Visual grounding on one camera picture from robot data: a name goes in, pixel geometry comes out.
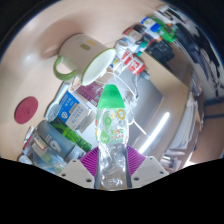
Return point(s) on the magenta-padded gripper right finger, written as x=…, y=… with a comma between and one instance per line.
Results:
x=150, y=170

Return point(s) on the blue and white carton box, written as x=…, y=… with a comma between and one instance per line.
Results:
x=71, y=111

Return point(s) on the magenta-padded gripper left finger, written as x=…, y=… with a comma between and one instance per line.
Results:
x=75, y=171

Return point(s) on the flat round red coaster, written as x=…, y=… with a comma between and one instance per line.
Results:
x=26, y=110

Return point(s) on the long white light strip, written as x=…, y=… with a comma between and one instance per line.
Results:
x=155, y=131

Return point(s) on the magenta foil pouch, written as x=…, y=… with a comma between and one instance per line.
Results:
x=90, y=93

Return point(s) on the white mug with green rim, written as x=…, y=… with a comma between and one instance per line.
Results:
x=80, y=53

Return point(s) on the clear bottle with green cap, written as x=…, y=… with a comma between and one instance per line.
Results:
x=111, y=133

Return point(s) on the red and white canister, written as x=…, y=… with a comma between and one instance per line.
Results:
x=133, y=62

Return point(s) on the dark green bottle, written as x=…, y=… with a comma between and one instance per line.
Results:
x=75, y=138

